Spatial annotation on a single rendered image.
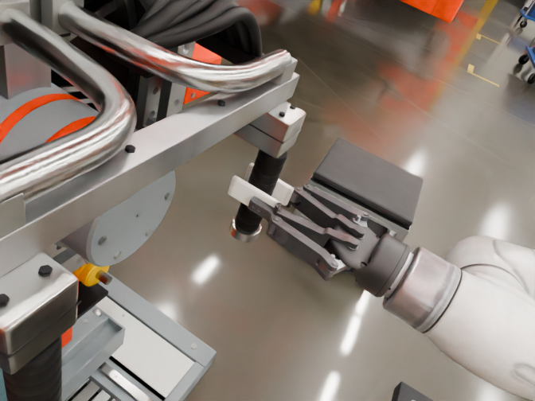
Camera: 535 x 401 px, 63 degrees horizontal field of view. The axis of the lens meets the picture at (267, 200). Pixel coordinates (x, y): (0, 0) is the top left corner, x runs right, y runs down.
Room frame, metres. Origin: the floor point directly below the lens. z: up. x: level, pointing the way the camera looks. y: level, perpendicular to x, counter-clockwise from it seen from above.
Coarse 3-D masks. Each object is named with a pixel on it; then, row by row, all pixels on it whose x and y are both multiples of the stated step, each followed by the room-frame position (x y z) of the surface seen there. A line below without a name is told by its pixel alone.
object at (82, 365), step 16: (112, 320) 0.60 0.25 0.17; (96, 336) 0.56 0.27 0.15; (112, 336) 0.57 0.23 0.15; (80, 352) 0.51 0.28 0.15; (96, 352) 0.51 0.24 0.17; (112, 352) 0.56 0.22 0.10; (64, 368) 0.46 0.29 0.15; (80, 368) 0.46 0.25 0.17; (96, 368) 0.51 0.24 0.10; (64, 384) 0.42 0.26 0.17; (80, 384) 0.46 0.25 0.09
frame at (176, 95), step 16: (144, 0) 0.56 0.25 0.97; (176, 48) 0.58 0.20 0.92; (192, 48) 0.61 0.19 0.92; (144, 80) 0.59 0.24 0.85; (160, 80) 0.61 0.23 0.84; (144, 96) 0.59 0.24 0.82; (160, 96) 0.58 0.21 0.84; (176, 96) 0.59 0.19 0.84; (144, 112) 0.59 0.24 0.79; (160, 112) 0.58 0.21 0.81; (176, 112) 0.60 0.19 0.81; (64, 256) 0.40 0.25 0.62; (80, 256) 0.42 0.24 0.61
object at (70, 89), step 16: (96, 0) 0.57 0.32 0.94; (112, 0) 0.58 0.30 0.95; (128, 0) 0.59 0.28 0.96; (112, 16) 0.60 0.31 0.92; (128, 16) 0.59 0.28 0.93; (80, 48) 0.63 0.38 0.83; (96, 48) 0.62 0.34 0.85; (112, 64) 0.61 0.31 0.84; (64, 80) 0.52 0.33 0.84; (128, 80) 0.60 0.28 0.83; (80, 96) 0.54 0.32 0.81
